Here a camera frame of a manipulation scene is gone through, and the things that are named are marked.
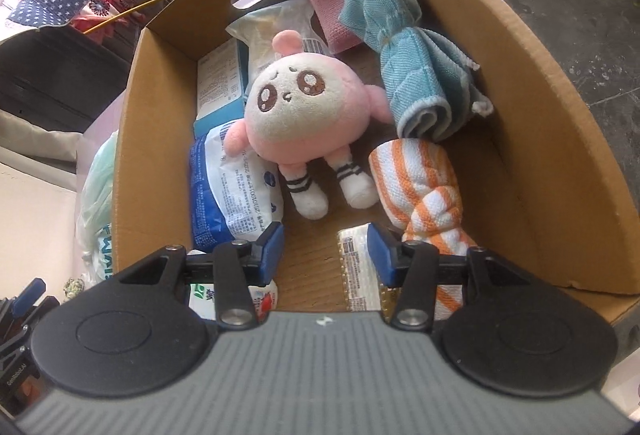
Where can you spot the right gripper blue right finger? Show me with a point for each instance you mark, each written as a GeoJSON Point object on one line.
{"type": "Point", "coordinates": [412, 267]}

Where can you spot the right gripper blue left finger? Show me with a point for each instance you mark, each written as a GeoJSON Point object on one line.
{"type": "Point", "coordinates": [239, 265]}

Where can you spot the white yogurt pouch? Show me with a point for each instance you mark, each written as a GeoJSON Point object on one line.
{"type": "Point", "coordinates": [200, 290]}

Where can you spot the gold foil packet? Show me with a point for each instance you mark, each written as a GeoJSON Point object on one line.
{"type": "Point", "coordinates": [362, 287]}

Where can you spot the orange white striped towel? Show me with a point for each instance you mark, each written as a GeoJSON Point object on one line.
{"type": "Point", "coordinates": [420, 194]}

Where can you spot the teal and white carton box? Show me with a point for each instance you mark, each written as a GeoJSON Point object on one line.
{"type": "Point", "coordinates": [221, 86]}

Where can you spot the green floral scrunchie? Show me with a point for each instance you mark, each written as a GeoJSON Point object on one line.
{"type": "Point", "coordinates": [73, 287]}

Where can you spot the blue white wipes pack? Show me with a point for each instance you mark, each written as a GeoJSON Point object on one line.
{"type": "Point", "coordinates": [231, 197]}

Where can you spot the white knotted plastic bag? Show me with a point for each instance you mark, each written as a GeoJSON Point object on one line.
{"type": "Point", "coordinates": [94, 221]}

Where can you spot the brown cardboard box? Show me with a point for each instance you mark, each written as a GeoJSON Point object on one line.
{"type": "Point", "coordinates": [472, 136]}

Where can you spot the pink round plush doll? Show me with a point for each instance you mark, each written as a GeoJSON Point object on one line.
{"type": "Point", "coordinates": [306, 106]}

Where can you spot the teal rolled towel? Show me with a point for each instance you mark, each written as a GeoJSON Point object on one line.
{"type": "Point", "coordinates": [428, 80]}

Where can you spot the clear plastic snack bag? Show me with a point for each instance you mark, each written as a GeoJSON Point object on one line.
{"type": "Point", "coordinates": [257, 29]}

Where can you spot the black sofa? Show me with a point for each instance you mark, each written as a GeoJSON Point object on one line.
{"type": "Point", "coordinates": [59, 79]}

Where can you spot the yellow stick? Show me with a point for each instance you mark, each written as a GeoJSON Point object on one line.
{"type": "Point", "coordinates": [123, 14]}

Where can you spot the navy star-patterned cloth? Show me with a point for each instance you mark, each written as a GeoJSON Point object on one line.
{"type": "Point", "coordinates": [39, 13]}

